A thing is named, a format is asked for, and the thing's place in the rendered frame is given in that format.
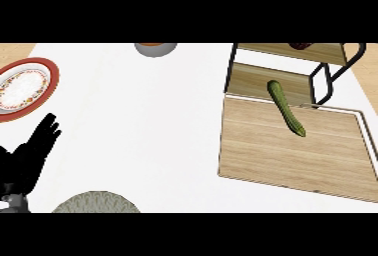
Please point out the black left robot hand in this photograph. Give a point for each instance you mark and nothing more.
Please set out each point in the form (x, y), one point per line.
(32, 153)

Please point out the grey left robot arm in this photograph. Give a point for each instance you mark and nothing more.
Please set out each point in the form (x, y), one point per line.
(15, 202)

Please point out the red round tray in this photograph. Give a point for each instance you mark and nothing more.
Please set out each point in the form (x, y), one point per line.
(50, 77)

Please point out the wooden tiered shelf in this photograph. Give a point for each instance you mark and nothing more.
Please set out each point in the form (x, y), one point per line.
(289, 153)

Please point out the dark red cupcake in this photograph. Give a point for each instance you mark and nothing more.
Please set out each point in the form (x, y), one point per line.
(301, 45)

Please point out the white patterned plate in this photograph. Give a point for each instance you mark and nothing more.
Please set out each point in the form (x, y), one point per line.
(22, 87)

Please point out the green cucumber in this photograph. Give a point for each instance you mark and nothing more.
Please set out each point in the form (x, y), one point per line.
(285, 108)

